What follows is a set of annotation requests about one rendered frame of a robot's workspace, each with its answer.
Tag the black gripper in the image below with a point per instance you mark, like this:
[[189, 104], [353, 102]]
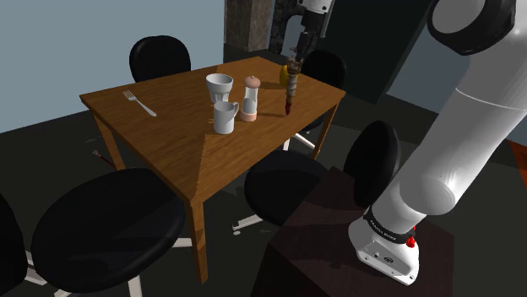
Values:
[[309, 39]]

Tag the black swivel chair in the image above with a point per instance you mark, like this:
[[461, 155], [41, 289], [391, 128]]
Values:
[[327, 68], [159, 57], [107, 230], [284, 185]]

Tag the dark robot stand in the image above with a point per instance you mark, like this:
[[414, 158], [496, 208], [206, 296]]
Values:
[[313, 246]]

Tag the white mug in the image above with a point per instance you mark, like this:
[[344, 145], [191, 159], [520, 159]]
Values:
[[223, 119]]

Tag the red pen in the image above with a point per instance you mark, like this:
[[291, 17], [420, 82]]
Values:
[[103, 158]]

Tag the wooden dining table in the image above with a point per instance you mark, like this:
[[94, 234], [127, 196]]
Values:
[[173, 144]]

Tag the pink and clear salt mill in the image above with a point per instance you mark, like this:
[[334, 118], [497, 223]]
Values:
[[250, 100]]

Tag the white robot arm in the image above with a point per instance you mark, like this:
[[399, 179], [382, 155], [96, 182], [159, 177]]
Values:
[[473, 135]]

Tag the white ribbed tumbler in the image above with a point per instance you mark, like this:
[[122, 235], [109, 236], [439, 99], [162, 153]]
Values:
[[219, 86]]

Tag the silver fork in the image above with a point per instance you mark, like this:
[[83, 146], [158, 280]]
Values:
[[140, 104]]

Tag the yellow lemon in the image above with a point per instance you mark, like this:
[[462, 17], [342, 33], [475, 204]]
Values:
[[283, 76]]

